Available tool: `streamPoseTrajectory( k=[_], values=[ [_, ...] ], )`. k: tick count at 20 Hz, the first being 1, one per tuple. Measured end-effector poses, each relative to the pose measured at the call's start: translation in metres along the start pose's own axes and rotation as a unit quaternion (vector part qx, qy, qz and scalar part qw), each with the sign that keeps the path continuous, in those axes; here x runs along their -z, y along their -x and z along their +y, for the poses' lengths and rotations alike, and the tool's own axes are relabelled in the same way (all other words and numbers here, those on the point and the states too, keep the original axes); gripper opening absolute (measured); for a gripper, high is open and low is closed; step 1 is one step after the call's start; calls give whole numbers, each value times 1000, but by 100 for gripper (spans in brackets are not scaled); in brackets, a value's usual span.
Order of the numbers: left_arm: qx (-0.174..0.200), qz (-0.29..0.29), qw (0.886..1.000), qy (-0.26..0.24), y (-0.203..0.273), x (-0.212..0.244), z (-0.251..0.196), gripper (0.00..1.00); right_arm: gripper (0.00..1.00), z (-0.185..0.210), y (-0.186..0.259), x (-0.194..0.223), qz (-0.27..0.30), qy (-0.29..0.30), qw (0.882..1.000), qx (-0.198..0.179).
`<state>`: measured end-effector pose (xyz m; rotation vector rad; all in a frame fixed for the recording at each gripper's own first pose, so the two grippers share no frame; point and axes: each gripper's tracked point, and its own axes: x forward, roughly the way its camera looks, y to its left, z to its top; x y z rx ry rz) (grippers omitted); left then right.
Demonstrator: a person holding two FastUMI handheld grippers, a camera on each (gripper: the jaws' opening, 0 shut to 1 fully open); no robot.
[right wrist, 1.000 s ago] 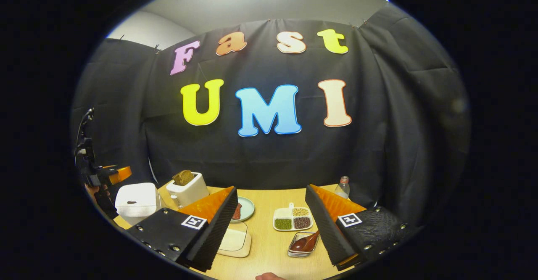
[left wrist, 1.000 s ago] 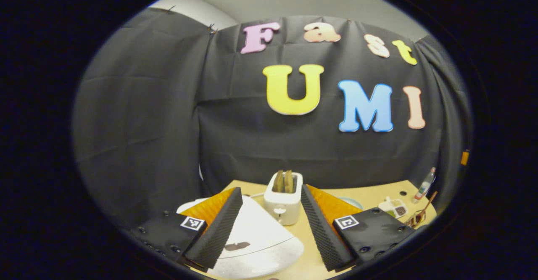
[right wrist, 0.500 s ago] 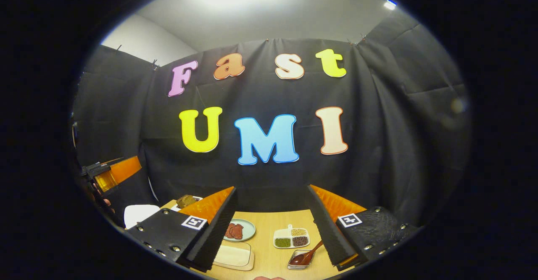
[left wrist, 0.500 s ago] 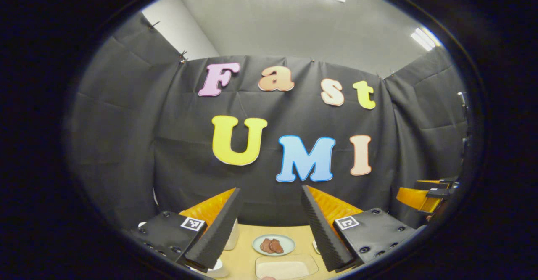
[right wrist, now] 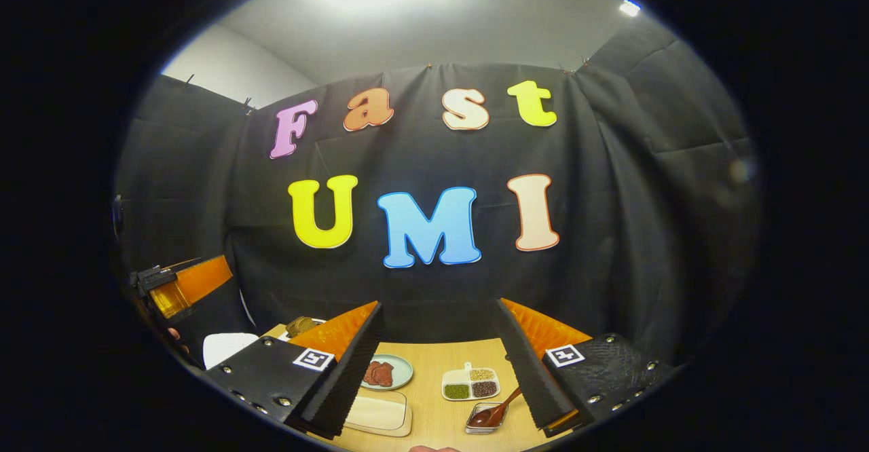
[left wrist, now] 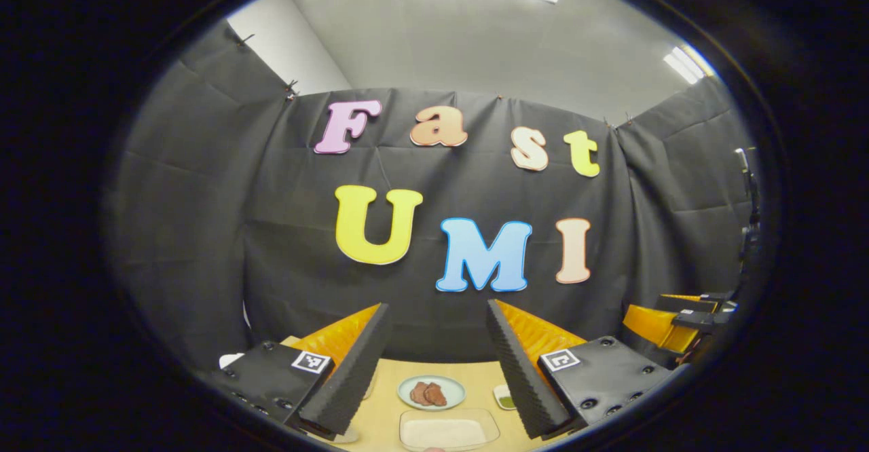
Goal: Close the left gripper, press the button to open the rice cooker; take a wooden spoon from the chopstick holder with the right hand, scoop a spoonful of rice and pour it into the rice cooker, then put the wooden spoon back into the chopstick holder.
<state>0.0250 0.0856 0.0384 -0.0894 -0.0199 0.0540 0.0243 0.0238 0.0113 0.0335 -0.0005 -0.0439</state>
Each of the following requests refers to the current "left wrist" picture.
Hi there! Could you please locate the white rice cooker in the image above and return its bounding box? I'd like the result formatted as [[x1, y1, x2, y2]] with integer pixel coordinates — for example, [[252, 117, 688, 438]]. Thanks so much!
[[219, 352, 361, 444]]

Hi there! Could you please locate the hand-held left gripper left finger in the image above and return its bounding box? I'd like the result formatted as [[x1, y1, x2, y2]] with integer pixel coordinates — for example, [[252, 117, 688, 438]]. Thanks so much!
[[204, 301, 395, 439]]

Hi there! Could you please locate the pale green plate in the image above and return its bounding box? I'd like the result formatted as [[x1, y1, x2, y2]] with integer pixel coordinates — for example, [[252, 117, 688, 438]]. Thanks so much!
[[398, 375, 468, 412]]

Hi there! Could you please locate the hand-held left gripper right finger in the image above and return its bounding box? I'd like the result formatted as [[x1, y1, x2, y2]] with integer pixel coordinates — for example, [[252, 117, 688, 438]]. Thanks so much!
[[485, 297, 690, 439]]

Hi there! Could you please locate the small ceiling light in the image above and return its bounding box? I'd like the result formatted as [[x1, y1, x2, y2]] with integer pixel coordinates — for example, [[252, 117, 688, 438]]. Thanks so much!
[[663, 43, 716, 86]]

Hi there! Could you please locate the black backdrop cloth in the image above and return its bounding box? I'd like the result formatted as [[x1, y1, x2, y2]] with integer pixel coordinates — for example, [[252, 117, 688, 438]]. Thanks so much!
[[102, 21, 764, 378]]

